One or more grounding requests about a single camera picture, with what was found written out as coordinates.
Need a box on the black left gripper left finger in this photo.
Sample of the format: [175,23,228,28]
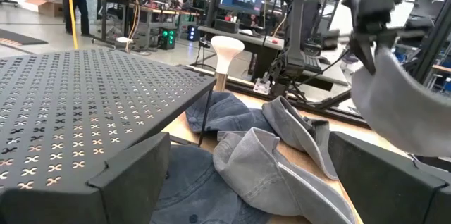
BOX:
[0,132,172,224]

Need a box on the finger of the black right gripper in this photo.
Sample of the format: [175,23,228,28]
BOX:
[350,32,377,76]
[376,29,400,51]

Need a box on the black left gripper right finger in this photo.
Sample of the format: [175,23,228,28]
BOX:
[327,130,451,224]

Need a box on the white mushroom-shaped hat stand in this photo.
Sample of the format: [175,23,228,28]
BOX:
[210,35,246,93]

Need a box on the black perforated metal shelf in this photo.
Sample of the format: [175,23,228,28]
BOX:
[0,48,217,197]

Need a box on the grey desk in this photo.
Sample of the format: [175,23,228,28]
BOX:
[198,25,285,81]

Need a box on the black box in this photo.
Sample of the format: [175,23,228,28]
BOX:
[214,18,241,35]

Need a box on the blue-lit computer tower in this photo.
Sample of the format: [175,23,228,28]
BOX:
[186,24,202,42]

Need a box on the black floor mat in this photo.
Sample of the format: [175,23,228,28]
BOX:
[0,27,49,46]

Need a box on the green-lit computer tower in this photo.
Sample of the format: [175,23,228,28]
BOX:
[157,27,178,51]

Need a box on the cardboard box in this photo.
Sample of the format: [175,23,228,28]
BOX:
[23,0,65,18]

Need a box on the black frame post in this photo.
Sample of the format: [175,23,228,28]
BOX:
[411,1,451,85]

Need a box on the black frame rail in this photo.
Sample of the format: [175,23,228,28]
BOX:
[177,63,369,128]

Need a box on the thin yellow cable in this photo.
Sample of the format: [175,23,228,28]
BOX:
[266,0,288,37]
[118,0,141,53]

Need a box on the white corner bracket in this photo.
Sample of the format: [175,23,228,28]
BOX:
[252,77,272,96]

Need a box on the thick yellow hanging hose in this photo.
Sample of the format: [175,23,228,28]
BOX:
[64,0,80,51]

